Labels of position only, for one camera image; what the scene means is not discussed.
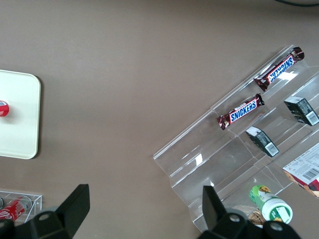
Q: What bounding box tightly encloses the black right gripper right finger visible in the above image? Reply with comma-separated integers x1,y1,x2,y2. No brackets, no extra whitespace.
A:
196,185,264,239

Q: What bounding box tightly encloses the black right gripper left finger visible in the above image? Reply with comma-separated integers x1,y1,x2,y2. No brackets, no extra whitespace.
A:
14,184,90,239

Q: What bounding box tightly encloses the light wicker basket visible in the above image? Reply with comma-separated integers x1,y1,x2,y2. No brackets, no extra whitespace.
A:
246,209,265,229

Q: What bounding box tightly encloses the cream plastic tray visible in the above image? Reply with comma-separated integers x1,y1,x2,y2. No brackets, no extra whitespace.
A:
0,69,42,160

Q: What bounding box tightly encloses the clear acrylic bottle rack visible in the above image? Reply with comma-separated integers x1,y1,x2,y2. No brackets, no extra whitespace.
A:
0,190,43,224

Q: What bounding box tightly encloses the clear acrylic stepped display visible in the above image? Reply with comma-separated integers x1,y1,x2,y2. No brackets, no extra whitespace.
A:
153,44,319,234

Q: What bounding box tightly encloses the green white plastic bottle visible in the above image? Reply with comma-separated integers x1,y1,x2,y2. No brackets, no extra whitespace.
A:
249,184,294,225

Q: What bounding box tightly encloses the red cola bottle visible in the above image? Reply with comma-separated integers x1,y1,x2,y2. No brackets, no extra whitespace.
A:
0,196,32,222

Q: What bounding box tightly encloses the small black carton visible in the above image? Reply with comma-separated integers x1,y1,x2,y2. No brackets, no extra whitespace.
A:
283,96,319,127
245,126,280,157

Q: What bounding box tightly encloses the white red barcode box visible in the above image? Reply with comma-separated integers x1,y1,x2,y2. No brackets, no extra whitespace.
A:
283,143,319,199

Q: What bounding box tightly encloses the Snickers chocolate bar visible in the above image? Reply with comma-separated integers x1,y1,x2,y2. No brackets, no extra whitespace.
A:
215,93,265,131
253,46,305,92

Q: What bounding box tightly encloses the red white yogurt cup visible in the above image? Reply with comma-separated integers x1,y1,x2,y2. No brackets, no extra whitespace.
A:
0,100,10,118

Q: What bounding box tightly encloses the black cable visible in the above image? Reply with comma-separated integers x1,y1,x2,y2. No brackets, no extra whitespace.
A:
274,0,319,7

